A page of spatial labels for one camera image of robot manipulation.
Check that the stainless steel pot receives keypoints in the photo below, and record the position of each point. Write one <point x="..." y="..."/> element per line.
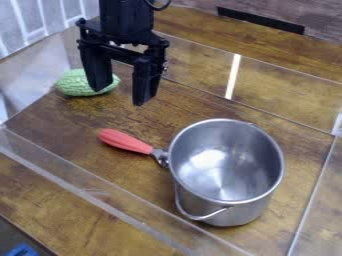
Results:
<point x="227" y="166"/>

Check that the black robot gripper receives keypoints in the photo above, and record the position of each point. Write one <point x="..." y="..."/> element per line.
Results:
<point x="121" y="35"/>

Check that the blue object at corner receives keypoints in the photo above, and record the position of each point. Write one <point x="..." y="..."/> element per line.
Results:
<point x="21" y="250"/>

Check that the pink handled metal spoon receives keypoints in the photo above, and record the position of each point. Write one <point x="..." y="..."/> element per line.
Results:
<point x="123" y="141"/>

